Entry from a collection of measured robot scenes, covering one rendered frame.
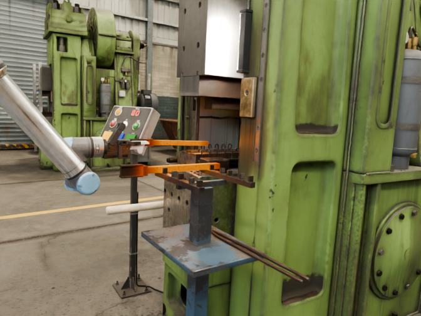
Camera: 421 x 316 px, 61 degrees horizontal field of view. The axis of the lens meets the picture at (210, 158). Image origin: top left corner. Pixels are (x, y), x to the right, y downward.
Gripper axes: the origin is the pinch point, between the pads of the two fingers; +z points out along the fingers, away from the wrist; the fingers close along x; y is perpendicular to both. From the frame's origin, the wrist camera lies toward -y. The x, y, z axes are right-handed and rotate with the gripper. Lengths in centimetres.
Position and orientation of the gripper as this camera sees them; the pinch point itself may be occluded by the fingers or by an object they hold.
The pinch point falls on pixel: (145, 141)
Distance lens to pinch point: 169.3
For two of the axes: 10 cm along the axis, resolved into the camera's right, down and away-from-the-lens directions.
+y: -0.4, 9.9, 1.5
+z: 8.6, -0.5, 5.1
